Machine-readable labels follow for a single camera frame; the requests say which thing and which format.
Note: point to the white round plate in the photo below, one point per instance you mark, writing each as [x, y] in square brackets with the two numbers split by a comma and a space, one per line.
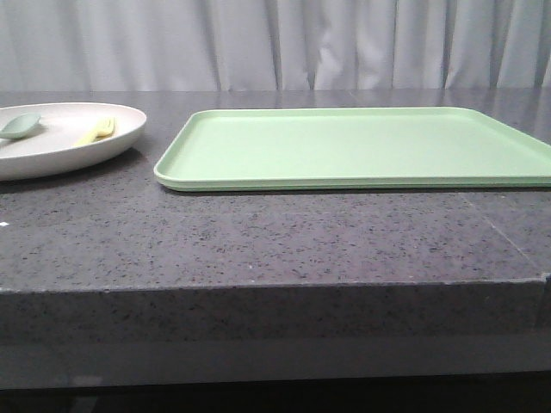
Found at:
[51, 148]

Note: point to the grey curtain backdrop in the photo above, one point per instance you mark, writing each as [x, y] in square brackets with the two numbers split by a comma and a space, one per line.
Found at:
[273, 45]

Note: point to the pale green plastic spoon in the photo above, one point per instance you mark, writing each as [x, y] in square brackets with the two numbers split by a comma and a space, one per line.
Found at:
[20, 126]

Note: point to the yellow plastic fork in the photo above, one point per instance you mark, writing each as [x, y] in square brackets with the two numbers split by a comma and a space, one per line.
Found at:
[102, 129]

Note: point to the light green serving tray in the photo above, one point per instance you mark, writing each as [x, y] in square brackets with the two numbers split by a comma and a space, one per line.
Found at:
[349, 148]

